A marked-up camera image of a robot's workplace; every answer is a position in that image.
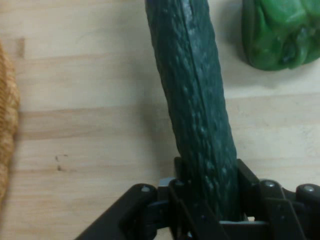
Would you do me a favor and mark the wooden cutting board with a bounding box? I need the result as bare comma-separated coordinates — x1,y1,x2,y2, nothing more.
0,0,320,240

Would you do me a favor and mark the green bell pepper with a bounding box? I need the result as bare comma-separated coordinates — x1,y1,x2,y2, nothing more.
241,0,320,72

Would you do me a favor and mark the woven wicker basket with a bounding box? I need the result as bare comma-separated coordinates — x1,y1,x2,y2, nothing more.
0,42,21,208

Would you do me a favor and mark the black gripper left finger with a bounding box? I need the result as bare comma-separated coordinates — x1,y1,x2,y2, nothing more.
74,156,226,240

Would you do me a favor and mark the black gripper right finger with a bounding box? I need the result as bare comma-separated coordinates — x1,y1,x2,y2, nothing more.
236,158,320,240

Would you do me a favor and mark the dark green cucumber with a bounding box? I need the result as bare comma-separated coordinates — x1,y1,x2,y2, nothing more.
144,0,242,222

